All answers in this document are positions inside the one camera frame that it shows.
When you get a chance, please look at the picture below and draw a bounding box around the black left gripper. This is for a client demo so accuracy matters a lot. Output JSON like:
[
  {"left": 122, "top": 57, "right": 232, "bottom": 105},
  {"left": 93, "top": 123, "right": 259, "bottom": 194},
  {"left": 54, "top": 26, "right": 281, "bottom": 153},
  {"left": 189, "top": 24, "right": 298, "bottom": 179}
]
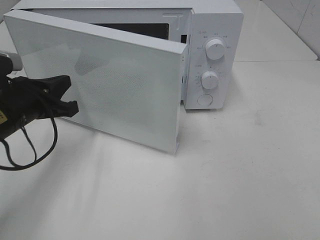
[{"left": 0, "top": 75, "right": 79, "bottom": 140}]

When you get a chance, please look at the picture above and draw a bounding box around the white microwave door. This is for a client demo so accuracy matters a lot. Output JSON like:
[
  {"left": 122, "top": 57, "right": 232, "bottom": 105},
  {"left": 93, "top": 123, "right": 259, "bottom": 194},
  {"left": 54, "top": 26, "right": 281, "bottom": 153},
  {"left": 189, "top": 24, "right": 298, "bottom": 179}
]
[{"left": 3, "top": 9, "right": 187, "bottom": 154}]

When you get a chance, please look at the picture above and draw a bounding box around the round white door button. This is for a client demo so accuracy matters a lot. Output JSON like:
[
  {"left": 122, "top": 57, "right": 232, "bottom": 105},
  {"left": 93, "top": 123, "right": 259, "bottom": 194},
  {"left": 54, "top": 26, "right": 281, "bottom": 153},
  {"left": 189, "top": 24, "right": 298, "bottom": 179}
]
[{"left": 197, "top": 94, "right": 213, "bottom": 107}]

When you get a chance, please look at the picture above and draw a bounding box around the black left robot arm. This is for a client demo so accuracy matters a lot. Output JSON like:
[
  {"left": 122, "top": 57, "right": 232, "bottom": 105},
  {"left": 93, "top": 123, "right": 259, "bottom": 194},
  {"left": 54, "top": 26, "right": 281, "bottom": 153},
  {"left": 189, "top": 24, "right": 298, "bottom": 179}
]
[{"left": 0, "top": 52, "right": 79, "bottom": 140}]

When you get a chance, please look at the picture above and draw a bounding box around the lower white timer knob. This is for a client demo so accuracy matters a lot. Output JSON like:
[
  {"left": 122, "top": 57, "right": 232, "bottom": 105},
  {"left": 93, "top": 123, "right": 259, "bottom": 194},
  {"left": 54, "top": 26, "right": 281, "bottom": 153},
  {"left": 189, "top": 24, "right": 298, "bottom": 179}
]
[{"left": 200, "top": 71, "right": 219, "bottom": 90}]

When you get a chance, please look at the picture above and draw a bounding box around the upper white power knob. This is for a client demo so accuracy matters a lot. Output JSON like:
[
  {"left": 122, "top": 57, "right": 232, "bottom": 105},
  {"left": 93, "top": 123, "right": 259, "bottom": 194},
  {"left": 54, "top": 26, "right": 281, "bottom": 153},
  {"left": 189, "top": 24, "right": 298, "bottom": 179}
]
[{"left": 204, "top": 37, "right": 226, "bottom": 60}]

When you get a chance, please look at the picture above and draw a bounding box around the white microwave oven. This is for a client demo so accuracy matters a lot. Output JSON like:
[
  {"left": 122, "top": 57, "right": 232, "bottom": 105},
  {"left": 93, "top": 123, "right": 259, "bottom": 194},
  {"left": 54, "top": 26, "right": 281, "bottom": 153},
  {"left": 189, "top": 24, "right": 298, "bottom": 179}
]
[{"left": 3, "top": 0, "right": 244, "bottom": 110}]

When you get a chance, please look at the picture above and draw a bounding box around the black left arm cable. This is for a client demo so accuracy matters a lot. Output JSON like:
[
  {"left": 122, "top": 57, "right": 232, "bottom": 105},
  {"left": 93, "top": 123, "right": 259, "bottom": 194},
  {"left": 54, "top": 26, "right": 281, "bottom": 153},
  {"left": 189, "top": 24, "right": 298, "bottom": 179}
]
[{"left": 0, "top": 77, "right": 58, "bottom": 171}]

